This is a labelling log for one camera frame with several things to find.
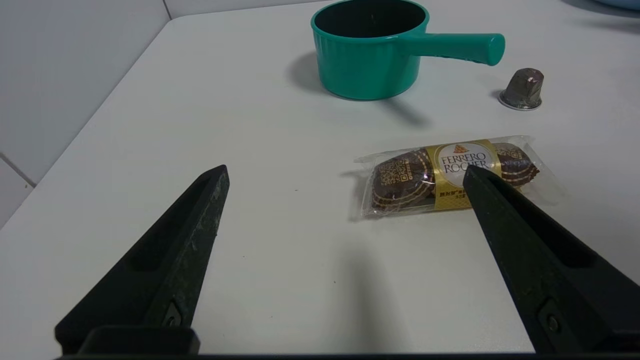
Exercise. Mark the Ferrero Rocher chocolate pack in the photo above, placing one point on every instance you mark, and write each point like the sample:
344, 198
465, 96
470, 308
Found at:
415, 180

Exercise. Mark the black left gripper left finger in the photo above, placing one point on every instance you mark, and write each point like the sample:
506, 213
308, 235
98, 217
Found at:
165, 270

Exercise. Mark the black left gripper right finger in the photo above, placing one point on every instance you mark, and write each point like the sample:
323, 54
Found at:
540, 265

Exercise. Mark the silver coffee capsule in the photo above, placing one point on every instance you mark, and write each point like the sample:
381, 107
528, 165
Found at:
522, 90

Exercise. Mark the blue plate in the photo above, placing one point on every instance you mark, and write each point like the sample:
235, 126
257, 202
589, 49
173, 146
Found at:
620, 3

